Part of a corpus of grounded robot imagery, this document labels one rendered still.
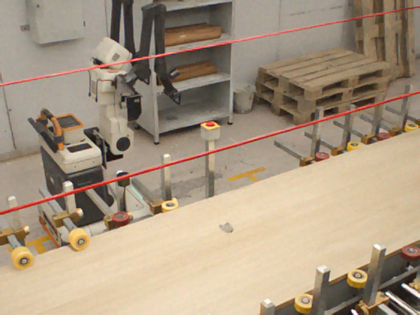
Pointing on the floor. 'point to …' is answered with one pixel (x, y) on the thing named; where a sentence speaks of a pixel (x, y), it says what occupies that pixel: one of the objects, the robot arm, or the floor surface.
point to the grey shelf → (154, 110)
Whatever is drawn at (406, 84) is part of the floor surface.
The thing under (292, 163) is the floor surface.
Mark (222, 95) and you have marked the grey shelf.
